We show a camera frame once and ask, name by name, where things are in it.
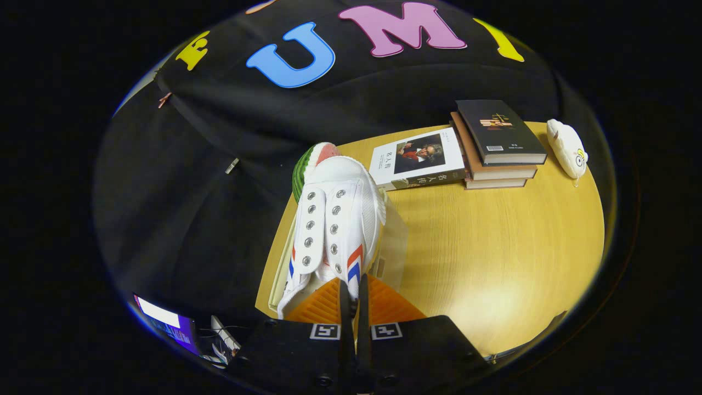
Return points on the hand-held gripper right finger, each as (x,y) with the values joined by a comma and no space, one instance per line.
(363,312)

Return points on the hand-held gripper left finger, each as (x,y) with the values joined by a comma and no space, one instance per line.
(344,312)

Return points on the cream fabric storage box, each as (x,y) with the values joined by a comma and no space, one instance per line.
(395,247)

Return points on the white striped canvas shoe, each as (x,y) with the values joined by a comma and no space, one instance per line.
(345,181)

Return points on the white laptop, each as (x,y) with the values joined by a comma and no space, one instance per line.
(225,332)

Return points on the watermelon slice plush pillow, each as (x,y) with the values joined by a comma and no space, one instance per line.
(300,173)

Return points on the white portrait cover book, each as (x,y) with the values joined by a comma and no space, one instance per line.
(389,162)

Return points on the black backdrop cloth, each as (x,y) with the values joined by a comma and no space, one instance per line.
(192,219)

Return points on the silver clip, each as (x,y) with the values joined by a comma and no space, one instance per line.
(232,165)

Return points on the black cover book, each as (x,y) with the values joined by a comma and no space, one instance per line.
(504,140)

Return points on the white plush toy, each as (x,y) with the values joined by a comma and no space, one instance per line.
(565,145)

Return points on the copper clip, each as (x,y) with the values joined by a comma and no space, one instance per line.
(164,100)

